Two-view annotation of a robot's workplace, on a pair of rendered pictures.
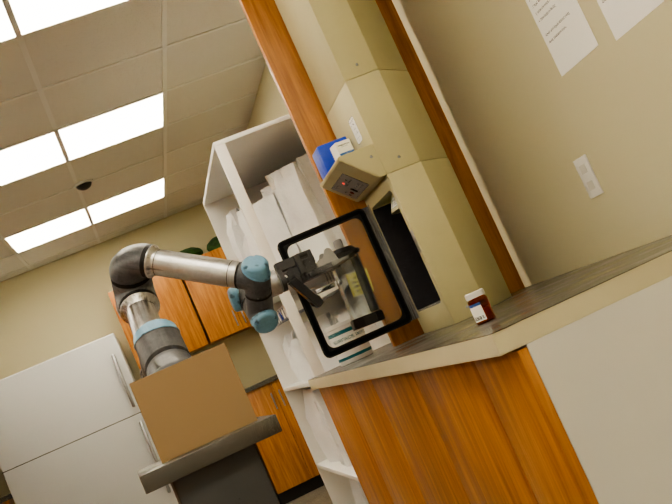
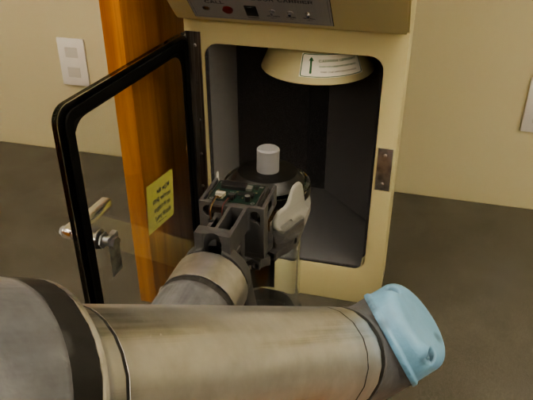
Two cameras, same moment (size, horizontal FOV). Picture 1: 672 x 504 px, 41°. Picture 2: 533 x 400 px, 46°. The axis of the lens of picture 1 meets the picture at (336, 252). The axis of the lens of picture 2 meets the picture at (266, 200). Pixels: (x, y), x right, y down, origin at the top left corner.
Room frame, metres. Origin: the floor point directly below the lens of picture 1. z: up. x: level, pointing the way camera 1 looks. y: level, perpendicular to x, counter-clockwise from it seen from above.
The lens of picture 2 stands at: (2.37, 0.59, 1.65)
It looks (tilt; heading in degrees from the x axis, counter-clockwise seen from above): 31 degrees down; 299
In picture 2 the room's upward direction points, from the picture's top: straight up
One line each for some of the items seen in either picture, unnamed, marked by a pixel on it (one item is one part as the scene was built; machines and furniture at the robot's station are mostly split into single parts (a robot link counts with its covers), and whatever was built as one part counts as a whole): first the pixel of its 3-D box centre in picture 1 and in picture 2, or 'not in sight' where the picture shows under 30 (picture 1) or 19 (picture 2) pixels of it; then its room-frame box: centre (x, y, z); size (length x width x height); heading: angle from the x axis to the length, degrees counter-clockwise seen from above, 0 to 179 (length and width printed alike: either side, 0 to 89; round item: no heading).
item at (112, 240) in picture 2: not in sight; (111, 252); (2.85, 0.12, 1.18); 0.02 x 0.02 x 0.06; 8
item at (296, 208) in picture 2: (331, 257); (295, 203); (2.64, 0.02, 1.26); 0.09 x 0.03 x 0.06; 79
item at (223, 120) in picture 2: (439, 237); (305, 130); (2.78, -0.31, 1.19); 0.26 x 0.24 x 0.35; 14
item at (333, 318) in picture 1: (344, 282); (144, 204); (2.88, 0.01, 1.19); 0.30 x 0.01 x 0.40; 98
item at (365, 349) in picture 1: (348, 340); not in sight; (3.31, 0.09, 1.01); 0.13 x 0.13 x 0.15
